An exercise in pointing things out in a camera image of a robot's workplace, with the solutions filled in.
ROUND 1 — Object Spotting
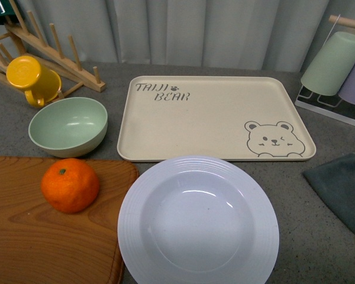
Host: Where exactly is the white ridged plate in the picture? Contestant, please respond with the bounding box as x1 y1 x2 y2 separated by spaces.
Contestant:
118 156 279 283

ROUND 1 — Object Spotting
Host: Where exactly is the orange fruit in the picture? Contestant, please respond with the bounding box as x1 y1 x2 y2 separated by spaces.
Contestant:
40 158 100 214

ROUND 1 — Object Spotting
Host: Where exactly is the beige bear tray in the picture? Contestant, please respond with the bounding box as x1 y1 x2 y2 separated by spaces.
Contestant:
117 76 317 162

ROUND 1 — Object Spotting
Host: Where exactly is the green bowl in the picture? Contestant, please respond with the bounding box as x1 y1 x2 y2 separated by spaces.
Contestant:
28 97 108 158

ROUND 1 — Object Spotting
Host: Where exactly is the grey curtain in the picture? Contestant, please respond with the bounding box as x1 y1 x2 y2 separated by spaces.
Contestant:
18 1 355 72

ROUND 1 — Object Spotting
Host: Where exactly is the yellow mug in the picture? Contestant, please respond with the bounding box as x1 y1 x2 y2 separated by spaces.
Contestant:
6 56 62 108

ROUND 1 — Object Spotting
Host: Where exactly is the light green cup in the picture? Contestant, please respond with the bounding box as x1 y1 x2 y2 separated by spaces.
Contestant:
301 31 355 96

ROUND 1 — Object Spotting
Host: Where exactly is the dark grey cloth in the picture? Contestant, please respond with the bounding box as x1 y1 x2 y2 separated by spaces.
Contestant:
303 153 355 234

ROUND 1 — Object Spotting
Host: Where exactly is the wooden cutting board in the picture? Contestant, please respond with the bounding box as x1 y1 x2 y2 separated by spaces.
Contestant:
0 156 138 283

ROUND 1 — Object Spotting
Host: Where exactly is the wooden drying rack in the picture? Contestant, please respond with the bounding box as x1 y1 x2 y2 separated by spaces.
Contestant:
0 12 106 99

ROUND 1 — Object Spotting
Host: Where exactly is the dark green mug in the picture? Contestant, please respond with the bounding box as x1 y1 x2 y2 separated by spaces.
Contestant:
0 0 18 25

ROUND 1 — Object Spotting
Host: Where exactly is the white wire cup rack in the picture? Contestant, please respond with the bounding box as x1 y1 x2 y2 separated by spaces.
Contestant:
295 15 355 126

